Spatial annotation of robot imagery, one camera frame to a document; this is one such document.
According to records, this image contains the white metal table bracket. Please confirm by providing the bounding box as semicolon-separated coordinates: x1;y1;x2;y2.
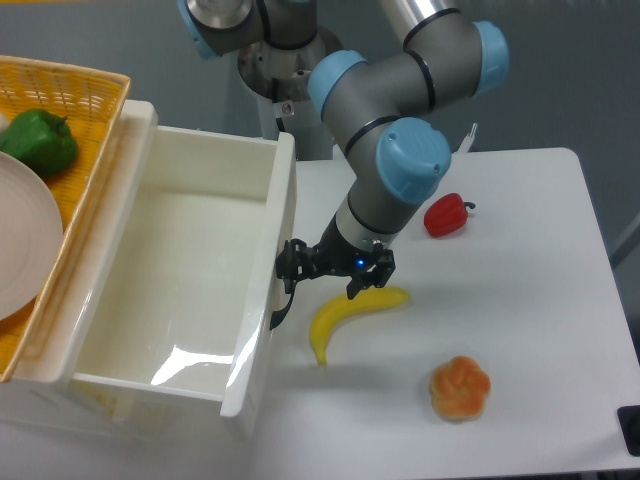
453;122;478;154

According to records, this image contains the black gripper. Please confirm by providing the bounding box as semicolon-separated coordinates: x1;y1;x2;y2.
275;234;396;300

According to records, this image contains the white drawer cabinet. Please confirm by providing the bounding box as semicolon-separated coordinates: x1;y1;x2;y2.
1;101;256;434

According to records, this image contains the peeled orange mandarin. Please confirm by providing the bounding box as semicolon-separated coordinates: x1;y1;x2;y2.
429;356;491;422

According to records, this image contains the red bell pepper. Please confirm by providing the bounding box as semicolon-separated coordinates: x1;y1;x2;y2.
423;193;476;238

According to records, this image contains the beige round plate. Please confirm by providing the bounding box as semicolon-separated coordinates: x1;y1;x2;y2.
1;153;63;318

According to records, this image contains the yellow woven basket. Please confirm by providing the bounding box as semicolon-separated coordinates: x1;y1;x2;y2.
1;55;131;383

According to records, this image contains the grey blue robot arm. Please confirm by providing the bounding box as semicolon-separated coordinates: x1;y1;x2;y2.
178;1;510;297

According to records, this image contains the black device at edge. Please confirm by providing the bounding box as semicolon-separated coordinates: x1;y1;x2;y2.
617;405;640;457

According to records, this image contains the yellow banana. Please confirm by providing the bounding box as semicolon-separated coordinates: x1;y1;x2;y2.
308;286;411;366

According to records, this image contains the white drawer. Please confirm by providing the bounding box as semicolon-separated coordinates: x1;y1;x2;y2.
69;124;297;419

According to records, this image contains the green bell pepper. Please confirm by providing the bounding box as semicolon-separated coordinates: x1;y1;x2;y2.
1;109;79;178

